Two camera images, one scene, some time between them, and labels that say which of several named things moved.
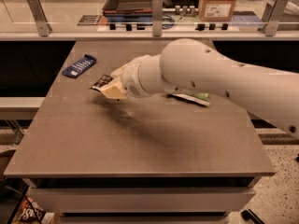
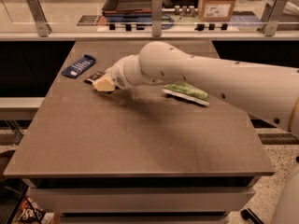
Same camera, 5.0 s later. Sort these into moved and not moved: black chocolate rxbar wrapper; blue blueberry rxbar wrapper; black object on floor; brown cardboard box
Moved: black chocolate rxbar wrapper
Not moved: brown cardboard box; blue blueberry rxbar wrapper; black object on floor
